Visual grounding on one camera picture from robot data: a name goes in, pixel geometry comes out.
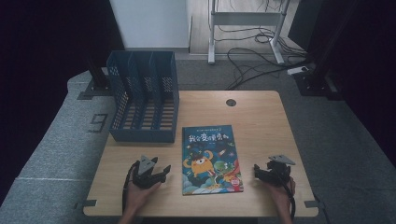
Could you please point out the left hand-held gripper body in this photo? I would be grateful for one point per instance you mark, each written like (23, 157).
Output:
(145, 174)

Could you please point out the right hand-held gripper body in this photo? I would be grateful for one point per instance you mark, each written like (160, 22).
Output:
(277, 174)

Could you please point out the blue perforated file rack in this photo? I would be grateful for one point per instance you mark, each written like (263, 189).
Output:
(143, 130)

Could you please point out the colourful cartoon picture book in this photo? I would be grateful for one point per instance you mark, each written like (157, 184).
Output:
(214, 146)

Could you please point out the black metal stand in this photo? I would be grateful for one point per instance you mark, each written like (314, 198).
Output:
(98, 81)
(317, 74)

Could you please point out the white power strip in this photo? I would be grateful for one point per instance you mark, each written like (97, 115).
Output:
(297, 70)

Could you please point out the white panel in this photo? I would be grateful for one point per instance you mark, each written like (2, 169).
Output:
(152, 21)

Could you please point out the black table corner bracket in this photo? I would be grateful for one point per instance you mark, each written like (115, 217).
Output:
(314, 204)
(86, 203)

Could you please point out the white metal desk frame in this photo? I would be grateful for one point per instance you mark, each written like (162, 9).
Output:
(246, 18)

